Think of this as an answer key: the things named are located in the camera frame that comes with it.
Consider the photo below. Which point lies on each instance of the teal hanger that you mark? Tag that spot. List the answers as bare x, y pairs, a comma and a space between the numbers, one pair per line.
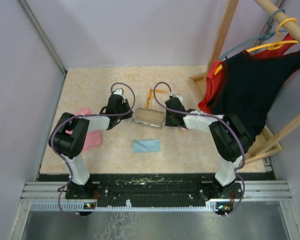
255, 37

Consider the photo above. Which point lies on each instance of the pink folded garment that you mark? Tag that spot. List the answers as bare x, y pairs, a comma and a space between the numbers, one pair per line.
93, 138

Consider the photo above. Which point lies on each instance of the orange sunglasses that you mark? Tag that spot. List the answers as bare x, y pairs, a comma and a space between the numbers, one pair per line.
151, 96

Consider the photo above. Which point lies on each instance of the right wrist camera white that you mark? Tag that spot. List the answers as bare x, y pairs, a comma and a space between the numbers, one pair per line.
172, 95

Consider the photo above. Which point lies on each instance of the newspaper print glasses case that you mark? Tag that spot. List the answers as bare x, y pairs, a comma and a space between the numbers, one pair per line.
149, 117

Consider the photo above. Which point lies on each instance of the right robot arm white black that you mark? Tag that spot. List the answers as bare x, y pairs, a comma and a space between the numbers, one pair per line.
232, 140

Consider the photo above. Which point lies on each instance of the navy tank top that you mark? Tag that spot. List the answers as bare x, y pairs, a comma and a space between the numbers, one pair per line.
250, 86

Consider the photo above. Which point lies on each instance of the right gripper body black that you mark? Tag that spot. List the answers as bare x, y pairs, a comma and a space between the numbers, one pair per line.
170, 121

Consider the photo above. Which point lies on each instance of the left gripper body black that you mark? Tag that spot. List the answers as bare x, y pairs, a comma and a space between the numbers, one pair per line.
124, 108

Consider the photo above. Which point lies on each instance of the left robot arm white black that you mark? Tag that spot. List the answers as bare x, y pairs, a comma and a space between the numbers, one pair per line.
69, 135

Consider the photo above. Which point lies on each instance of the red tank top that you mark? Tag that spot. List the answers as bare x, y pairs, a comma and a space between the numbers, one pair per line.
215, 75

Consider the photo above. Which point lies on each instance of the yellow hanger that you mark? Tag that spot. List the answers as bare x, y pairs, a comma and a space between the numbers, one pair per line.
279, 42

